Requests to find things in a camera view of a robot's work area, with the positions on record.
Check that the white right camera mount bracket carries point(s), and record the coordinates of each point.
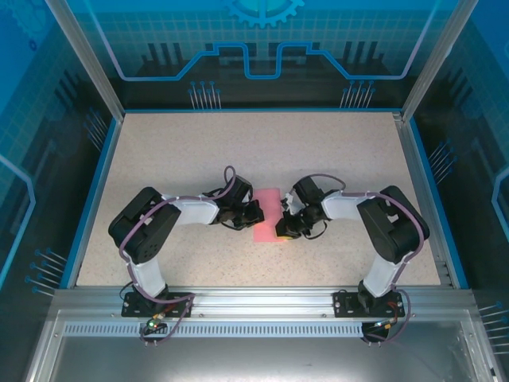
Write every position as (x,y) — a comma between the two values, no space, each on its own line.
(291,203)

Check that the aluminium frame post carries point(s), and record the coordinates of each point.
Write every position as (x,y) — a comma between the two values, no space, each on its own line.
(88,59)
(430,59)

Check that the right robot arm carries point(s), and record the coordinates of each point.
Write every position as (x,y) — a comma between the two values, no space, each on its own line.
(391,231)

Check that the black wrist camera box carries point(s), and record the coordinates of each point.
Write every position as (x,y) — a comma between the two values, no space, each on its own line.
(239,189)
(308,190)

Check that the long aluminium mounting rail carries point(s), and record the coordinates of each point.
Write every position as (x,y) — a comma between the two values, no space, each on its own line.
(262,302)

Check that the pink paper sheet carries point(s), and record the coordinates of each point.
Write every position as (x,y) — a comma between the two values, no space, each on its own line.
(267,197)

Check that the aluminium side rail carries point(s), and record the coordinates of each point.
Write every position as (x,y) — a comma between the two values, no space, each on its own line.
(422,191)

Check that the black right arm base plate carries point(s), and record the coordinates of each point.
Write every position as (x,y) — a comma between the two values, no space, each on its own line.
(344,304)

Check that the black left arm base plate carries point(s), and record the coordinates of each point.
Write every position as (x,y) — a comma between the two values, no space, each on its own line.
(133,304)

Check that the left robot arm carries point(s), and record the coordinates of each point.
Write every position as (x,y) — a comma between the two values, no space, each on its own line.
(145,227)

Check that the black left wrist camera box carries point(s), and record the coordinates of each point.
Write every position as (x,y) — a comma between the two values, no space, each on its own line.
(239,189)

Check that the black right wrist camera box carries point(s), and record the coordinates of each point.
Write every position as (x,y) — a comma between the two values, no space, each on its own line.
(308,190)

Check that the grey metal sheet panel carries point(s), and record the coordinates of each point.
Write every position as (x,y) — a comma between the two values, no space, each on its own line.
(254,362)

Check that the blue table edge border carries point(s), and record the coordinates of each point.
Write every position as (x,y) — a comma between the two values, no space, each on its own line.
(94,199)

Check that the small connector with green light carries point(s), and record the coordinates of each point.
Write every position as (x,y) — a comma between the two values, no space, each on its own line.
(385,324)
(154,324)

